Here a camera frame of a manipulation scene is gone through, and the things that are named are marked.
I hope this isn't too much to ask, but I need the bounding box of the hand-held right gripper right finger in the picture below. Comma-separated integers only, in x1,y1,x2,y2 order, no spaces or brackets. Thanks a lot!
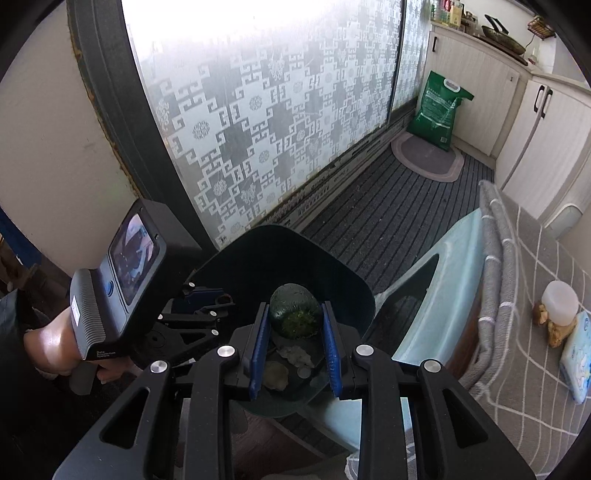
321,301,539,480

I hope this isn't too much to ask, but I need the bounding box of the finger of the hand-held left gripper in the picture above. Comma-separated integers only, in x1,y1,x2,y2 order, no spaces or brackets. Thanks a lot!
145,307,234,370
182,282,236,309

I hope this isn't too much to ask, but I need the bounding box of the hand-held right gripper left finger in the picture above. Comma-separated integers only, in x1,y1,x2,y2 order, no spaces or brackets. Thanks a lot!
53,302,271,480

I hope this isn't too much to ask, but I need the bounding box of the white tissue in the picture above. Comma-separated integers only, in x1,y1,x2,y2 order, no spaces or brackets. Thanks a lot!
264,360,291,391

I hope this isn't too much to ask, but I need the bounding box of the dark green trash bin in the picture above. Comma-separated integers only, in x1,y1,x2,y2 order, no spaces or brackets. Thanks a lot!
189,224,376,407

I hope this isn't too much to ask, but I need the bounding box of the person's left hand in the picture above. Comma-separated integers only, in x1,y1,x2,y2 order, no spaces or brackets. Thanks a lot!
23,310,139,384

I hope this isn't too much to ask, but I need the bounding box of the grey striped floor mat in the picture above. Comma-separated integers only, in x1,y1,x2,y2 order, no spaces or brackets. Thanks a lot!
277,138,497,315

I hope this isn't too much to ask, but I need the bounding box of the light blue plastic stool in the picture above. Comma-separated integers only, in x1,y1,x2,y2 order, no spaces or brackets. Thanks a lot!
286,208,490,480

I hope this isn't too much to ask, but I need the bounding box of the patterned frosted sliding door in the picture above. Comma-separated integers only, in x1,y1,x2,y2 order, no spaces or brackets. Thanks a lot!
67,0,432,259

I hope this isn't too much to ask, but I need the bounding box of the grey checked cloth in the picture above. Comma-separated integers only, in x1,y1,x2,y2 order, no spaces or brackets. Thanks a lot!
455,180,591,462

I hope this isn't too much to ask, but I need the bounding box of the grey oval mat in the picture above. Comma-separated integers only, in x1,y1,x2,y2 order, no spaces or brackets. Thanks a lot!
391,134,465,183

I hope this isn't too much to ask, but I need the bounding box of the brown crumpled wrapper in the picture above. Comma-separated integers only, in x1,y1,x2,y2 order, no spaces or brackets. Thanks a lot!
532,302,578,348

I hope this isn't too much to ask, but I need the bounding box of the blue and white tissue packet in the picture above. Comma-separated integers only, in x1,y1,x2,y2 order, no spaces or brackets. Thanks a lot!
560,310,591,405

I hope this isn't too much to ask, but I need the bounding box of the green sack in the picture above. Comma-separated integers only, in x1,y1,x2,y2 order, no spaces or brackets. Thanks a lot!
406,71,475,152

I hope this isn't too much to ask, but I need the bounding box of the white plastic bin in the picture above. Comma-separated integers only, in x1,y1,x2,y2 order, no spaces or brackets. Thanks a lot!
541,203,583,240

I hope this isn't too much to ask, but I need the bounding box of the white double-door cabinet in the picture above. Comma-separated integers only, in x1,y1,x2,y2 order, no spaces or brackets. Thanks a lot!
496,69,591,222

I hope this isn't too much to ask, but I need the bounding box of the black wok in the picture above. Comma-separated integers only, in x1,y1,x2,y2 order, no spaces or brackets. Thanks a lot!
481,15,527,55

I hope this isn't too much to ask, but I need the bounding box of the white single-handle cabinet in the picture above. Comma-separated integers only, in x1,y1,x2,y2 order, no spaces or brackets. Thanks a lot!
418,23,532,160

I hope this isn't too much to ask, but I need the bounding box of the black wire wall rack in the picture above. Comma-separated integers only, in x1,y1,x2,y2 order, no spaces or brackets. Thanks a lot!
526,16,557,41

